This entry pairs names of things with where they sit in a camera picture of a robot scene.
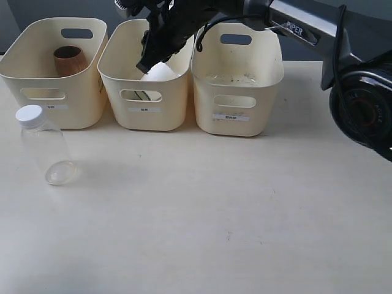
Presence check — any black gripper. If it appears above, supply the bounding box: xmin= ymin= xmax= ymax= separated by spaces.
xmin=115 ymin=1 xmax=218 ymax=73

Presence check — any white paper cup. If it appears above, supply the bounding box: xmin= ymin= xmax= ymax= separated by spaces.
xmin=127 ymin=62 xmax=181 ymax=101

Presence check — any brown wooden cup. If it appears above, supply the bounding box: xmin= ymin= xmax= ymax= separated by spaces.
xmin=53 ymin=45 xmax=88 ymax=77

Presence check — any clear plastic bottle white cap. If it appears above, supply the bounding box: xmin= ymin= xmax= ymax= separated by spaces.
xmin=15 ymin=105 xmax=77 ymax=186

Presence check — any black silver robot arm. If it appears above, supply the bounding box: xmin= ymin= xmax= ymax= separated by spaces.
xmin=115 ymin=1 xmax=391 ymax=160

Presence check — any cream middle storage bin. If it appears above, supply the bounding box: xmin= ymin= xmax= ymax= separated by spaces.
xmin=97 ymin=19 xmax=194 ymax=131

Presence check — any cream storage bin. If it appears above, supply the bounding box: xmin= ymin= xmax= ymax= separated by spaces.
xmin=1 ymin=17 xmax=108 ymax=129
xmin=190 ymin=23 xmax=284 ymax=137
xmin=97 ymin=19 xmax=194 ymax=131

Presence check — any cream right storage bin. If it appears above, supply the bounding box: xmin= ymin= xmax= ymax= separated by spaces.
xmin=190 ymin=23 xmax=284 ymax=137

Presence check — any cream left storage bin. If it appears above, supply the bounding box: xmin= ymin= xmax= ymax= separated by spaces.
xmin=1 ymin=17 xmax=108 ymax=129

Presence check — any black cable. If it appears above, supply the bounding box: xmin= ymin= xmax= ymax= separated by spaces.
xmin=195 ymin=4 xmax=350 ymax=123

